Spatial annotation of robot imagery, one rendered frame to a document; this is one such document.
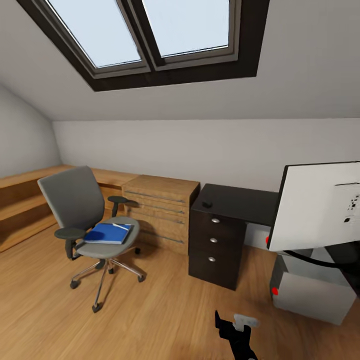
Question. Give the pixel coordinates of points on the monitor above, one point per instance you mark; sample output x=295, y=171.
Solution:
x=318, y=205

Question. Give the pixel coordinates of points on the cabinet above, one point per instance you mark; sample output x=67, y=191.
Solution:
x=162, y=208
x=215, y=248

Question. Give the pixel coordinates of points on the swivel chair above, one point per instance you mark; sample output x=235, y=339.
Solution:
x=74, y=198

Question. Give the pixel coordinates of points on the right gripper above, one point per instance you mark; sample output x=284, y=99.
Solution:
x=228, y=331

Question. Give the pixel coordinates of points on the desktop computer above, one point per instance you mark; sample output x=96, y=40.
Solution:
x=315, y=291

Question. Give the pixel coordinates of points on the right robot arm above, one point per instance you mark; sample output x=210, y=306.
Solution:
x=238, y=333

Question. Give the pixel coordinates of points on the folder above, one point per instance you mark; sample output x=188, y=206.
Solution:
x=108, y=233

